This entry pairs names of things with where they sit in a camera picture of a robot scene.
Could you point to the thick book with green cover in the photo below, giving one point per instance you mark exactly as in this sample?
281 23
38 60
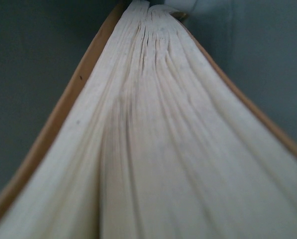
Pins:
150 124

